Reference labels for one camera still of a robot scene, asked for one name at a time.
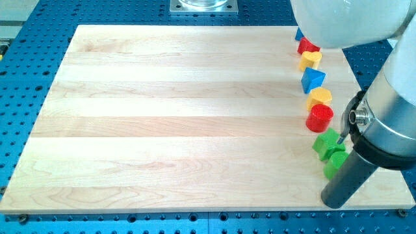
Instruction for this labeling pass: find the blue triangular block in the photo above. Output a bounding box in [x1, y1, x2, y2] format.
[301, 67, 326, 94]

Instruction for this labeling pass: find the red block top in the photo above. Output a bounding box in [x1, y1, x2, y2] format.
[297, 36, 320, 54]

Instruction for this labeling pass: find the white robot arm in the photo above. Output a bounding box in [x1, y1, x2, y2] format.
[291, 0, 415, 170]

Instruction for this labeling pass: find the yellow hexagon block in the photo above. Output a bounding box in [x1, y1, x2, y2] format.
[306, 87, 332, 111]

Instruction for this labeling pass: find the wooden board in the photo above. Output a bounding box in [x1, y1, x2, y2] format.
[0, 24, 416, 215]

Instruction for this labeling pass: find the dark cylindrical end effector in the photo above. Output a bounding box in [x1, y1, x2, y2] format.
[321, 150, 378, 209]

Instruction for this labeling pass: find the green star block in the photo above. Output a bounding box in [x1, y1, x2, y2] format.
[312, 127, 346, 161]

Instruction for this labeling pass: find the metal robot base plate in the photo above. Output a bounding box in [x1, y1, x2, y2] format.
[169, 0, 239, 14]

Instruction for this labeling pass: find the blue cube block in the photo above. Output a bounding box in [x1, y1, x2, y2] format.
[294, 28, 304, 41]

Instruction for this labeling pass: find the red cylinder block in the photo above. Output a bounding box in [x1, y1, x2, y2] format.
[305, 104, 334, 133]

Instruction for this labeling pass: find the yellow heart block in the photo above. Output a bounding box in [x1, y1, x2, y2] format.
[298, 51, 322, 72]

